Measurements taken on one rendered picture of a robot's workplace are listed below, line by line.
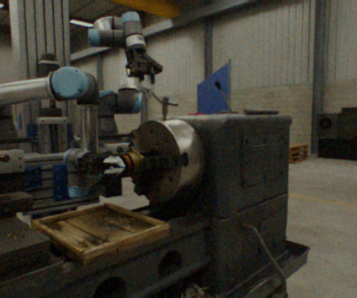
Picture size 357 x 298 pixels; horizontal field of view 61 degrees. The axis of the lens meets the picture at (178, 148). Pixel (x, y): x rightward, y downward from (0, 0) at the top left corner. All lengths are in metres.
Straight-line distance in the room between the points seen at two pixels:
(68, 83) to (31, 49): 0.60
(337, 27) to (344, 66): 1.31
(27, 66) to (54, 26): 0.26
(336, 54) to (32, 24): 10.47
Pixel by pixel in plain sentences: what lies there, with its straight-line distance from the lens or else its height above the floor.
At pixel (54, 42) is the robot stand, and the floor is 1.65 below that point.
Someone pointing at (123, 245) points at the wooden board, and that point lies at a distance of 0.91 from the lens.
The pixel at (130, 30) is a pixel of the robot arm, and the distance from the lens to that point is 1.33.
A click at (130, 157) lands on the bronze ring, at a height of 1.11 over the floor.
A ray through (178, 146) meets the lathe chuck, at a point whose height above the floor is 1.14.
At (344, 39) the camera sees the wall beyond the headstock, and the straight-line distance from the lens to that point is 11.56.
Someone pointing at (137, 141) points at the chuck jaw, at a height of 1.16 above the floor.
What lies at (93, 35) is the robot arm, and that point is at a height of 1.60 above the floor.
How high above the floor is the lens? 1.24
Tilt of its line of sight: 6 degrees down
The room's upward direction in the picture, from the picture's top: 1 degrees counter-clockwise
